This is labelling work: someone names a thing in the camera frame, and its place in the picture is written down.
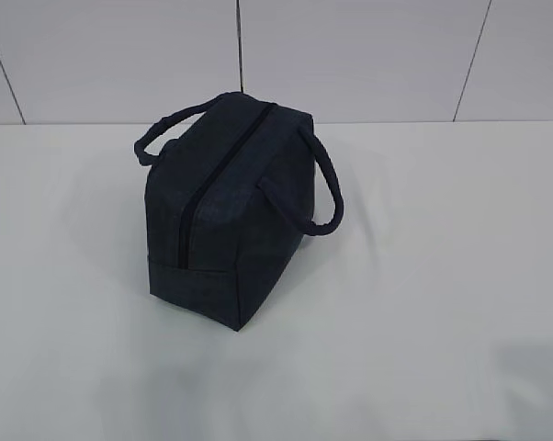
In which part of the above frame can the navy blue lunch bag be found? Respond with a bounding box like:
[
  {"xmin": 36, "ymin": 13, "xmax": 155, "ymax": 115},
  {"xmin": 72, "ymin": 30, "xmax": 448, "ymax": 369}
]
[{"xmin": 134, "ymin": 92, "xmax": 344, "ymax": 331}]

